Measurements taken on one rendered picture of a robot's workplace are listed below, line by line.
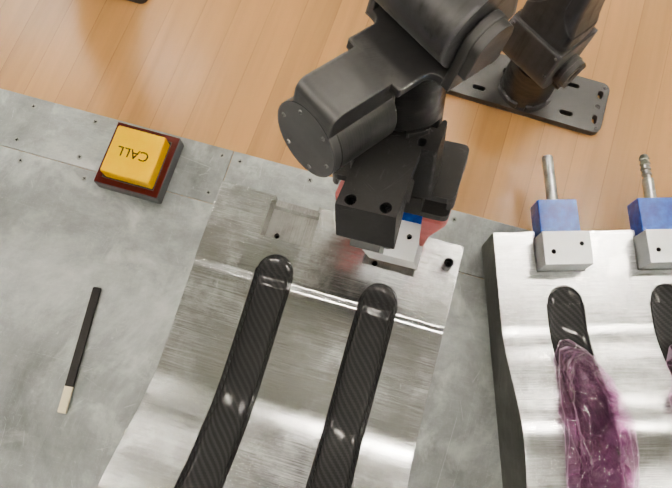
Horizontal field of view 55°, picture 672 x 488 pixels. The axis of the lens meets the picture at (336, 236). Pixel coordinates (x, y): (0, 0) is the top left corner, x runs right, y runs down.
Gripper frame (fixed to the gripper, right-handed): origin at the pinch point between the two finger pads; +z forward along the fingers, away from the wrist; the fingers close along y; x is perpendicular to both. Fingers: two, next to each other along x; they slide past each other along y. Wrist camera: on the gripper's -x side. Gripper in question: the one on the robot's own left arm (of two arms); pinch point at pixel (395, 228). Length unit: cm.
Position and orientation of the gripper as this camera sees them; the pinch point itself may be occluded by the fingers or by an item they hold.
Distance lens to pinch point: 60.3
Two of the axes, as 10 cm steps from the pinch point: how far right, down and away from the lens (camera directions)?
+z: 0.2, 6.2, 7.8
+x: 3.2, -7.4, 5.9
